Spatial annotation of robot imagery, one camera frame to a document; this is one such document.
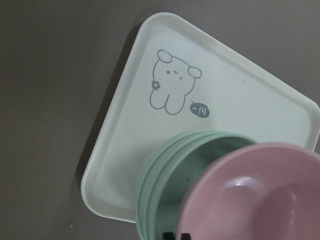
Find cream rabbit tray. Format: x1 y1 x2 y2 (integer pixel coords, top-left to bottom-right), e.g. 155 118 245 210
81 12 320 222

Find small pink bowl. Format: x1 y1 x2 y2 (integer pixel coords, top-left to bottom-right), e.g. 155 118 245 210
175 143 320 240

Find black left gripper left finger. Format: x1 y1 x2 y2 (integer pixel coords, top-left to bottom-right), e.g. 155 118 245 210
162 234 175 240

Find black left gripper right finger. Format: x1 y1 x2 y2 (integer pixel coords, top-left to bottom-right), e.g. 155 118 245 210
180 234 191 240

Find stacked green bowls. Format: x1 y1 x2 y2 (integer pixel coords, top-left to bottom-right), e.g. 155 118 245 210
135 129 257 240

